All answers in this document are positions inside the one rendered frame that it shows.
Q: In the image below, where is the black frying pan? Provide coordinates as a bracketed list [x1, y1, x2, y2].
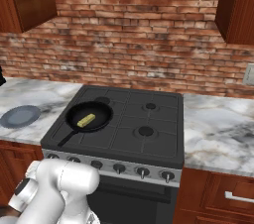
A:
[58, 101, 114, 147]

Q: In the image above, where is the yellow butter stick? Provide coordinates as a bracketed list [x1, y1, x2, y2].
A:
[76, 113, 96, 128]

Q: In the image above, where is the black gas stove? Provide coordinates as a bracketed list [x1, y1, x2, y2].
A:
[40, 84, 185, 224]

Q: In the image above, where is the blue-grey round plate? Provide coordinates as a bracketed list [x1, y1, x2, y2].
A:
[0, 104, 42, 129]

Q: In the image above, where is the black oven door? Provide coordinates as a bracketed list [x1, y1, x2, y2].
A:
[86, 175, 180, 224]

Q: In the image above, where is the black appliance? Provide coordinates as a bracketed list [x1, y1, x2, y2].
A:
[0, 65, 7, 87]

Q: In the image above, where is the brown wooden base cupboard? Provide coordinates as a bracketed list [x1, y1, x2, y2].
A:
[0, 140, 45, 208]

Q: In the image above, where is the brown wooden drawer front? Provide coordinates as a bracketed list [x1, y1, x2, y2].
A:
[201, 171, 254, 218]

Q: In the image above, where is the black oven door handle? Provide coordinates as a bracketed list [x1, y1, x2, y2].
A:
[97, 181, 173, 204]

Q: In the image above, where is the grey wall socket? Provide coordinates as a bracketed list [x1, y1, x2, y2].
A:
[242, 63, 254, 86]

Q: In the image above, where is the brown wooden wall cupboard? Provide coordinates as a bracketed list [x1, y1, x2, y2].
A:
[214, 0, 254, 46]
[0, 0, 58, 34]

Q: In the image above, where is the silver drawer handle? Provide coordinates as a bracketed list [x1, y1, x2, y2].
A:
[224, 190, 254, 204]

